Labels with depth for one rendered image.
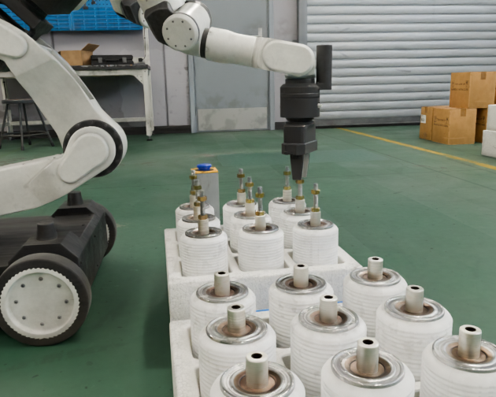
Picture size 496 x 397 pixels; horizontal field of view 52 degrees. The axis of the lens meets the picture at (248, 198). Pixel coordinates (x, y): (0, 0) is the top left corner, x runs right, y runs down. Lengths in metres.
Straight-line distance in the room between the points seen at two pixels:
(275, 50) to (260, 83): 5.09
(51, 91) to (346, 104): 5.31
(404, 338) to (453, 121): 4.08
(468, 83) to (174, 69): 3.17
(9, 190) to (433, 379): 1.08
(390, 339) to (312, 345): 0.11
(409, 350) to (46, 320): 0.80
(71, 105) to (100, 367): 0.62
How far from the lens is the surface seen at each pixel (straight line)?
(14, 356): 1.23
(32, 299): 1.21
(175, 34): 1.14
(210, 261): 1.02
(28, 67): 1.32
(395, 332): 0.69
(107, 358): 1.14
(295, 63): 1.11
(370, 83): 6.50
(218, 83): 6.14
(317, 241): 1.05
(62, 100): 1.33
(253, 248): 1.03
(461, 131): 4.75
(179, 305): 1.01
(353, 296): 0.79
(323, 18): 6.35
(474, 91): 4.78
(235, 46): 1.15
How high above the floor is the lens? 0.54
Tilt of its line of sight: 13 degrees down
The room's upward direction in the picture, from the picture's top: 1 degrees counter-clockwise
